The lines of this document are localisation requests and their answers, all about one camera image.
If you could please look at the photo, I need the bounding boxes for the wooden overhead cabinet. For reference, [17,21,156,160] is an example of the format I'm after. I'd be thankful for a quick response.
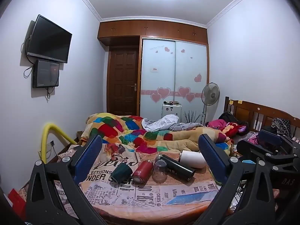
[98,20,209,48]

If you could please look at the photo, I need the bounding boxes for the red insulated cup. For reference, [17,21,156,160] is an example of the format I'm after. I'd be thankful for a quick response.
[132,160,153,185]

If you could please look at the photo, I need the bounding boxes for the colourful patchwork blanket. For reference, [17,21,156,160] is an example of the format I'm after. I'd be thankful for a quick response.
[81,112,235,157]

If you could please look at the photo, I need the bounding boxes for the small black wall monitor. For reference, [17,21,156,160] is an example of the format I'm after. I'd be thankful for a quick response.
[32,59,60,89]

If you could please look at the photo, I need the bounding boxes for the red plush toy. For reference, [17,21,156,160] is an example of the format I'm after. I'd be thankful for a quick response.
[220,121,249,139]

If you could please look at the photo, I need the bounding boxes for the yellow bent pipe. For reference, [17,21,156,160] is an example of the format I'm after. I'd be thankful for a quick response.
[40,122,78,164]

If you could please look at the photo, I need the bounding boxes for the newspaper print bed sheet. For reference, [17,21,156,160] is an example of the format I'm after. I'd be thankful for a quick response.
[19,143,237,219]

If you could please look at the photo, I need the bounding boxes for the clear glass cup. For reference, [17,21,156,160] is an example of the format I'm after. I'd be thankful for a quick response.
[152,159,167,184]

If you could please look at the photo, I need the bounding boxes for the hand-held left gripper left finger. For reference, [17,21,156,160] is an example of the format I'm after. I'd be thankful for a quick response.
[25,135,108,225]

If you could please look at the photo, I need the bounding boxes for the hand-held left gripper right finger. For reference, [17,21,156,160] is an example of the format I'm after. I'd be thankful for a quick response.
[192,133,276,225]

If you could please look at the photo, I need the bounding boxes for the dark green cup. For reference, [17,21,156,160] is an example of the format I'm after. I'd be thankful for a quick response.
[110,163,131,184]

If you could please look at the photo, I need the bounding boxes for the black standing fan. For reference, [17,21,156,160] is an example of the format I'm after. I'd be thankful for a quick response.
[201,82,220,125]

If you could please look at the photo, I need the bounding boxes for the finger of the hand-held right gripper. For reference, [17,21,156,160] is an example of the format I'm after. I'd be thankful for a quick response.
[236,140,270,165]
[257,130,294,155]

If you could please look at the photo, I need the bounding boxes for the dark dried branches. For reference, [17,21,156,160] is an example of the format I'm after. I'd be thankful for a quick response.
[183,110,202,124]

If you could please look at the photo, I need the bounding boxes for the white thermos cup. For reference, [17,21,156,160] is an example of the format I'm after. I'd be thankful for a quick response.
[178,150,208,169]

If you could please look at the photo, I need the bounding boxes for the brown wooden door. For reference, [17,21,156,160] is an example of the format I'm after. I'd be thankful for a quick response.
[108,46,139,116]

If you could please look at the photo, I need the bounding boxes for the red box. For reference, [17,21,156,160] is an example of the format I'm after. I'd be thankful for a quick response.
[8,188,27,219]

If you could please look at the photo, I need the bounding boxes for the wooden bed headboard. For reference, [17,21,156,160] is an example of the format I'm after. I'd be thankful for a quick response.
[224,96,300,143]

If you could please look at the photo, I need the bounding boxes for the pink clothing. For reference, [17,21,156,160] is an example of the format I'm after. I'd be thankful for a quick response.
[207,119,227,130]

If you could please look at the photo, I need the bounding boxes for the black bag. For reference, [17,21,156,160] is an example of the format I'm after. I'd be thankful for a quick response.
[219,111,240,124]

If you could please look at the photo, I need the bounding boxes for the small white cabinet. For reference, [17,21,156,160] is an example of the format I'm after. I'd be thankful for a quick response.
[162,103,183,124]

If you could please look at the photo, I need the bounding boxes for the glass wardrobe with heart stickers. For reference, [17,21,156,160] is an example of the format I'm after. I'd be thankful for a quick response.
[140,37,209,125]

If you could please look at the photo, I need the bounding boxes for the grey crumpled cloth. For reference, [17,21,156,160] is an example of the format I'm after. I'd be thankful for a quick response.
[142,114,205,132]

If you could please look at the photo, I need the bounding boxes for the black thermos bottle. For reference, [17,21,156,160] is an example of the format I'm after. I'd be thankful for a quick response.
[157,154,196,182]

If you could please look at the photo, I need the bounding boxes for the wall mounted black television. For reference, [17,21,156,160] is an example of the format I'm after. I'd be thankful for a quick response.
[26,14,73,64]

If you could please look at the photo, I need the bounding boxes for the black television cable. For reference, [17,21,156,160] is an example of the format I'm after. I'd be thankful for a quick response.
[21,36,34,78]

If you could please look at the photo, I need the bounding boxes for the black polka dot cloth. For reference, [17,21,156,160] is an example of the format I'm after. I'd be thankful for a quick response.
[271,118,291,134]

